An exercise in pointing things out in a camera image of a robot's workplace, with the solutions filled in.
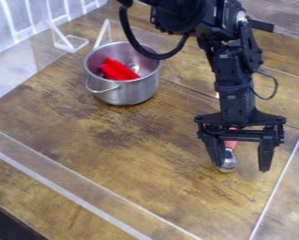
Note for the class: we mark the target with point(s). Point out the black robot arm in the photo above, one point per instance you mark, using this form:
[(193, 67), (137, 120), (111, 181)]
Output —
[(220, 26)]

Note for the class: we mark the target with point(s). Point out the clear acrylic barrier back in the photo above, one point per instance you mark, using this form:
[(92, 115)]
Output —
[(188, 67)]

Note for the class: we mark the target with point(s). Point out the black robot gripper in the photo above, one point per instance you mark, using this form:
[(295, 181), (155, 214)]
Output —
[(239, 122)]

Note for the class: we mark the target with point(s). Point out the red object in pot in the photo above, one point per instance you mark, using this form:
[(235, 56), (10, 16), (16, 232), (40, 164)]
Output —
[(116, 71)]

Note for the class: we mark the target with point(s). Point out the black strip on table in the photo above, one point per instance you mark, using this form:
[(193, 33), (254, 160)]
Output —
[(263, 26)]

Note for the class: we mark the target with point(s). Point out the clear acrylic barrier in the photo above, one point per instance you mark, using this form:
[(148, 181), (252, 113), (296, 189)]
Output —
[(188, 67), (121, 213)]

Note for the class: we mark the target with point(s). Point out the small silver metal pot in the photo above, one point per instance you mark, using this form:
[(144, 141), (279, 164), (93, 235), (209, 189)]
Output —
[(121, 92)]

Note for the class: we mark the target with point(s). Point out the pink handled metal spoon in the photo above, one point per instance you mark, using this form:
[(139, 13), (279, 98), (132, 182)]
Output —
[(230, 164)]

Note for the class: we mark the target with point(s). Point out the clear acrylic barrier front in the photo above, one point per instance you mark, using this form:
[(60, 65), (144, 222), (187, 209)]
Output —
[(121, 213)]

